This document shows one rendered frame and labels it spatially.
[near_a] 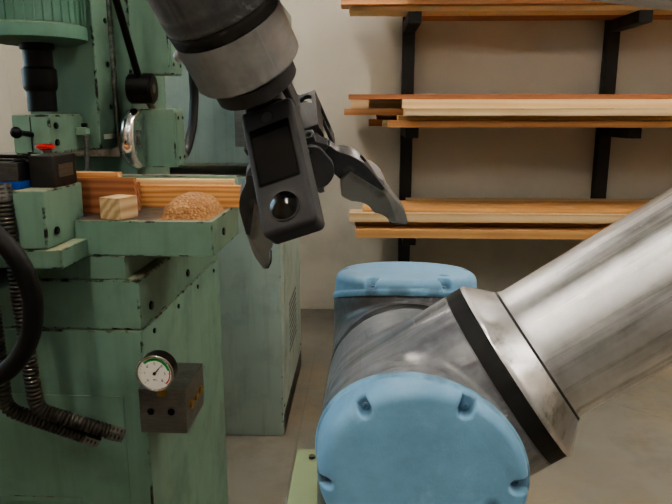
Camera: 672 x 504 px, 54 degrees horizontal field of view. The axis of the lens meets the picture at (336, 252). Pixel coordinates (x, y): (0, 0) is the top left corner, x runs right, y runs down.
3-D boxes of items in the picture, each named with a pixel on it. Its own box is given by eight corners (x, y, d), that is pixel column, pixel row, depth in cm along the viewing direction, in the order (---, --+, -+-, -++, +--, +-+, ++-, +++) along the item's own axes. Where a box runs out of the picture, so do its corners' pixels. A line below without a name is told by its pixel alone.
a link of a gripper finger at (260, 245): (268, 237, 71) (287, 168, 65) (268, 275, 67) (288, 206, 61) (239, 232, 70) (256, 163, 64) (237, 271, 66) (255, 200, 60)
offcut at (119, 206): (120, 220, 108) (119, 198, 107) (100, 219, 109) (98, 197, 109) (138, 216, 112) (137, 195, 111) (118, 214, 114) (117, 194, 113)
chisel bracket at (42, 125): (15, 162, 118) (10, 114, 117) (52, 157, 132) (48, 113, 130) (55, 162, 118) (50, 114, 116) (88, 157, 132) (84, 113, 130)
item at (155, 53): (131, 74, 136) (126, -3, 132) (146, 76, 144) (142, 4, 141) (172, 73, 135) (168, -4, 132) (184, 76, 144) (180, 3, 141)
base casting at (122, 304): (-110, 326, 114) (-117, 275, 112) (49, 254, 170) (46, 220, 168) (144, 331, 112) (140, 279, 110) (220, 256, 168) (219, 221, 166)
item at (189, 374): (140, 433, 112) (137, 389, 110) (162, 401, 124) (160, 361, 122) (189, 434, 111) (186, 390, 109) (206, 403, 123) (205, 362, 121)
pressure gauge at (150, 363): (137, 402, 107) (133, 355, 106) (144, 392, 111) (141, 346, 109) (174, 403, 107) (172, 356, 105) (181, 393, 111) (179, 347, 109)
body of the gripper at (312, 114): (339, 137, 65) (292, 28, 57) (346, 190, 59) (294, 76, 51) (268, 162, 66) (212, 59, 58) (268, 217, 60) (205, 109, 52)
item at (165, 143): (134, 167, 138) (130, 108, 135) (145, 164, 145) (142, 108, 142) (178, 167, 137) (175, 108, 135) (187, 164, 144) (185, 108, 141)
